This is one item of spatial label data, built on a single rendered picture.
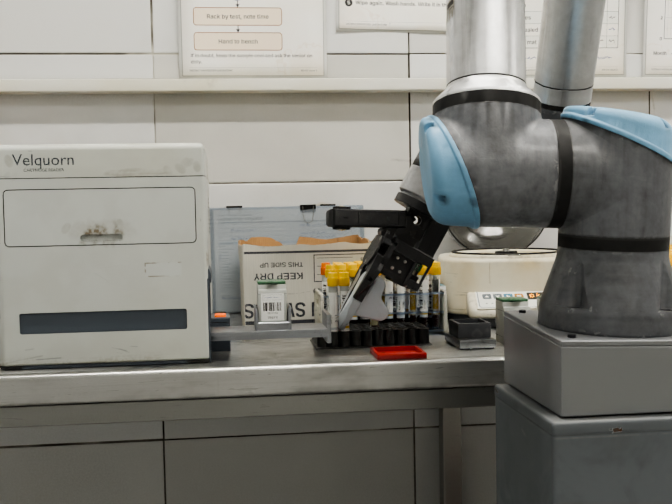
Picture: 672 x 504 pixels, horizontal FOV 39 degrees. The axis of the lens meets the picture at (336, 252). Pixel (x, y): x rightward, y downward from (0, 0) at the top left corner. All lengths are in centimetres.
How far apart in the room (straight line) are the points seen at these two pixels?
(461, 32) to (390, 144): 94
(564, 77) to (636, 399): 44
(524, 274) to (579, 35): 55
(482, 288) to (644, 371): 69
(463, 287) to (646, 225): 68
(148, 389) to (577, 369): 58
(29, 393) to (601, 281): 73
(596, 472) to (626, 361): 11
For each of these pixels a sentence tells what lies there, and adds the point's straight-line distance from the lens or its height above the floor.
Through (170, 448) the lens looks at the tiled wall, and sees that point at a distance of 199.
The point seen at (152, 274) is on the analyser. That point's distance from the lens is 129.
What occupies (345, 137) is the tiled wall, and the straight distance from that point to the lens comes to 194.
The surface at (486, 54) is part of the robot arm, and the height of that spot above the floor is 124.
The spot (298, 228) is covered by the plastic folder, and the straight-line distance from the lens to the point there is 190.
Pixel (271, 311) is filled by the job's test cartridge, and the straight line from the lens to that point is 131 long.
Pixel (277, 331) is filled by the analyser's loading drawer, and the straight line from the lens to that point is 130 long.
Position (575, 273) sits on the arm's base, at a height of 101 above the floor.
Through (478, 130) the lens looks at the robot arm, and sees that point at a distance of 97.
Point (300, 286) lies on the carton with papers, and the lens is 158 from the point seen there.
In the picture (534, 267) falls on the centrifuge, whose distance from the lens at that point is 164.
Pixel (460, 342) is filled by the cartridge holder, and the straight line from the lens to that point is 137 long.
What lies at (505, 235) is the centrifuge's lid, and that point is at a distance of 194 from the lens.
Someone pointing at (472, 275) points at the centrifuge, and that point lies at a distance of 163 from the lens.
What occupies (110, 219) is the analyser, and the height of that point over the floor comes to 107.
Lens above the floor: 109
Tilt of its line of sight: 3 degrees down
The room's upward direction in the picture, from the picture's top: 1 degrees counter-clockwise
